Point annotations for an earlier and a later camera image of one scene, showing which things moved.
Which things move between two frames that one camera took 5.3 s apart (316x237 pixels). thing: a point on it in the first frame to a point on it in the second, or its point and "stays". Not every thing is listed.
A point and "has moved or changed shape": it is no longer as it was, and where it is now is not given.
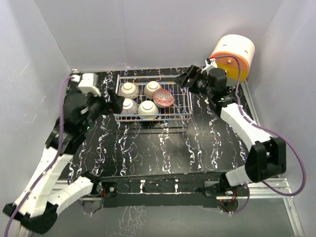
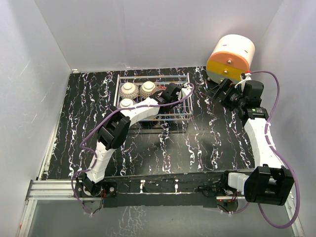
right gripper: (183, 80) to (215, 93)
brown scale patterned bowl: (150, 88) has moved or changed shape
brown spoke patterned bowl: (129, 90) stays
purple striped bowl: (130, 106) stays
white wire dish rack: (153, 98) stays
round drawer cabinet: (233, 53) stays
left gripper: (114, 106) to (177, 98)
